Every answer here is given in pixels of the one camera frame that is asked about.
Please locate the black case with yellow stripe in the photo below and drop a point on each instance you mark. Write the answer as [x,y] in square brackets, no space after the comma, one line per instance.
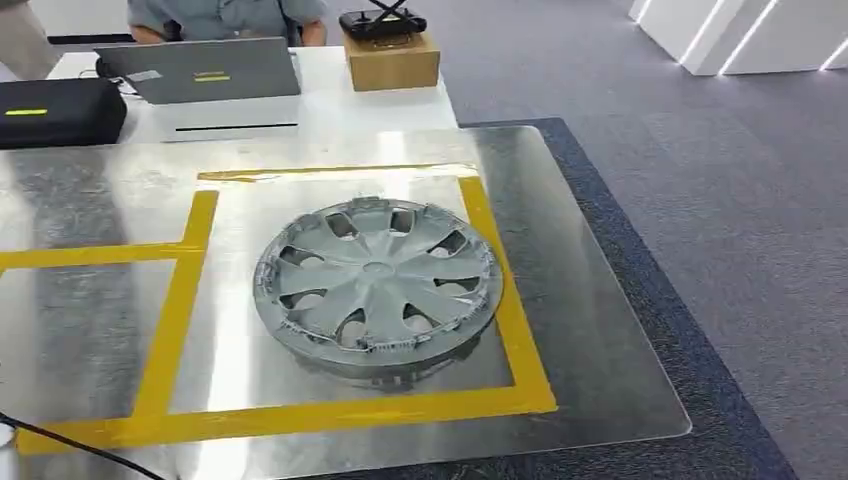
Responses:
[60,116]

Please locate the grey laptop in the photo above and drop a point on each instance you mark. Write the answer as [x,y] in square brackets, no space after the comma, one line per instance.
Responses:
[199,69]

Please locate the thin dark bar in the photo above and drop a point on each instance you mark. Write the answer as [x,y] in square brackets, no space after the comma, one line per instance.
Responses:
[228,126]

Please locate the standing person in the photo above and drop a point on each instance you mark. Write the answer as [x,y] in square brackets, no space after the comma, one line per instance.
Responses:
[23,40]

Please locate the white lit partition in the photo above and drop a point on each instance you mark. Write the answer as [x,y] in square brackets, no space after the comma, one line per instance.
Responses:
[762,33]

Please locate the silver wheel hubcap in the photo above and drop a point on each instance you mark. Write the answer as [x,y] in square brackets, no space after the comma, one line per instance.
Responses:
[378,278]

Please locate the seated person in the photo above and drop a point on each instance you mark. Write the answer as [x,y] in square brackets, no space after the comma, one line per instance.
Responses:
[218,16]

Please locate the steel table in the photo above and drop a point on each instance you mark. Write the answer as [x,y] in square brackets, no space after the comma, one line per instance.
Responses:
[596,298]

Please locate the black controller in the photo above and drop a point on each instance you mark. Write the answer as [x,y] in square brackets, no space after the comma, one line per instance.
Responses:
[381,23]

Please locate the cardboard box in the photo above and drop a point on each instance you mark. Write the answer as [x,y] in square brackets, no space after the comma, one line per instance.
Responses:
[391,66]

